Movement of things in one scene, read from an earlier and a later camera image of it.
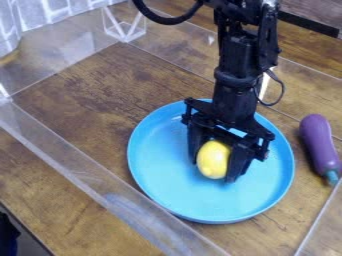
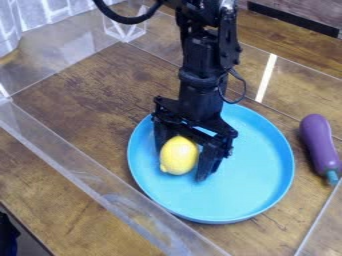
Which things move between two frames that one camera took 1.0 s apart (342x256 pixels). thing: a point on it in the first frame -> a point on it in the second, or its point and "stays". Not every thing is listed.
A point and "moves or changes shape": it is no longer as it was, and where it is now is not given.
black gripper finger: x=246 y=154 -> x=215 y=152
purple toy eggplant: x=317 y=130 stays
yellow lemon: x=213 y=159 moves or changes shape
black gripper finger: x=198 y=134 -> x=165 y=129
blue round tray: x=174 y=184 stays
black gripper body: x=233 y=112 -> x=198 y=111
